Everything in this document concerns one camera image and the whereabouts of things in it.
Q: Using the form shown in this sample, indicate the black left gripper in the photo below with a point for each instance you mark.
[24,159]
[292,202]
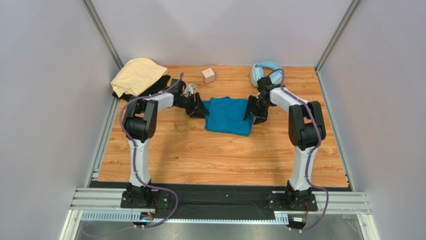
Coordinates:
[199,104]

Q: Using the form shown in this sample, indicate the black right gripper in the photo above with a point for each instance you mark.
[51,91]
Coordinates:
[258,106]

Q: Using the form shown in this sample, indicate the blue t shirt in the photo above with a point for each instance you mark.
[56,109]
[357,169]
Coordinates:
[227,115]

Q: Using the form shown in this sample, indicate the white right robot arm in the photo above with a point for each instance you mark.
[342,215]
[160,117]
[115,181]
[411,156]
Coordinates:
[306,130]

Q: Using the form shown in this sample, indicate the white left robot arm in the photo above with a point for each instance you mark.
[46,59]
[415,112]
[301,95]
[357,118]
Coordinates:
[139,123]

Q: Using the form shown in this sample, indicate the pink cube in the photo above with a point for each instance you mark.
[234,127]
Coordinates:
[208,75]

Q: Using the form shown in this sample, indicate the light blue headphones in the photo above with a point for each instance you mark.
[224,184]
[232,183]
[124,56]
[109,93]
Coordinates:
[263,68]

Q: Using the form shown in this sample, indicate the black t shirt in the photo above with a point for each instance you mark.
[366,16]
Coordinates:
[159,85]

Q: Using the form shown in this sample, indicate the beige t shirt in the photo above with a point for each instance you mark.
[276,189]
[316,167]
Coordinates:
[136,76]

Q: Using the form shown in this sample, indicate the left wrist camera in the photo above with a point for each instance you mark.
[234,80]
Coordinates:
[189,89]

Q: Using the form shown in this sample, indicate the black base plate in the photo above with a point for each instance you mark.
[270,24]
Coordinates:
[222,202]

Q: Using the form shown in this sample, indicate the aluminium frame rail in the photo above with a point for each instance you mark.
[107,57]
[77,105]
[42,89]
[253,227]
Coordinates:
[96,212]

